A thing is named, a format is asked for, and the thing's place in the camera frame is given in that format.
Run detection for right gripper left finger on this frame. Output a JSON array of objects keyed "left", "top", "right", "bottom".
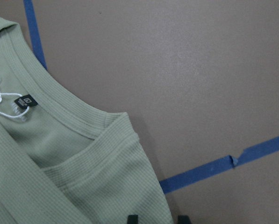
[{"left": 127, "top": 215, "right": 139, "bottom": 224}]

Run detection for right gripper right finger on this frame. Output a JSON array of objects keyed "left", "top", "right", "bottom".
[{"left": 178, "top": 215, "right": 192, "bottom": 224}]

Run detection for olive green t-shirt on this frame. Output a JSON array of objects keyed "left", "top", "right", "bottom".
[{"left": 0, "top": 18, "right": 173, "bottom": 224}]

